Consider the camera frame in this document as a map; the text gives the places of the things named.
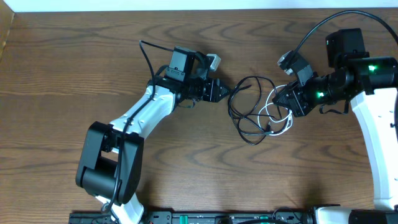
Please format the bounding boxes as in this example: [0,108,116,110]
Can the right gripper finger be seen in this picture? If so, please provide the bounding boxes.
[272,86,291,101]
[272,97,292,110]

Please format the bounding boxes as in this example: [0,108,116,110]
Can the white usb cable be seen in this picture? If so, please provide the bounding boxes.
[257,83,294,137]

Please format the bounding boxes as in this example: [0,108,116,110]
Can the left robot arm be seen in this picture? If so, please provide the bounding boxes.
[75,47,229,223]

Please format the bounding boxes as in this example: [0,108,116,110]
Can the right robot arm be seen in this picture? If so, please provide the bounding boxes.
[272,28,397,223]

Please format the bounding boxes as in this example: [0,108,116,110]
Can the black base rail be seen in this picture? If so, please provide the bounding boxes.
[68,210,315,224]

